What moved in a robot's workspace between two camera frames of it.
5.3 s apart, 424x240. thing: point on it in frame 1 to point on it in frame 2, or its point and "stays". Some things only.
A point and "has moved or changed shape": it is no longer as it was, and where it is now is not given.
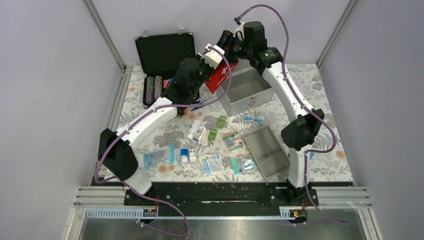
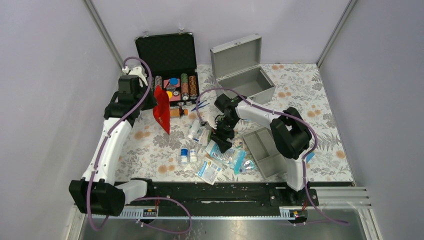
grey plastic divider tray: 268,153 stays
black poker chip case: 160,56 stays
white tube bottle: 194,129 stays
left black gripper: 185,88 to 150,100
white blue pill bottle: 184,155 stays
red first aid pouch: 218,74 has moved or changed shape
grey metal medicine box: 244,89 stays
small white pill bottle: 193,155 stays
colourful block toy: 311,155 stays
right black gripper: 226,39 to 219,134
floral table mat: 206,144 stays
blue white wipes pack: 163,157 to 213,149
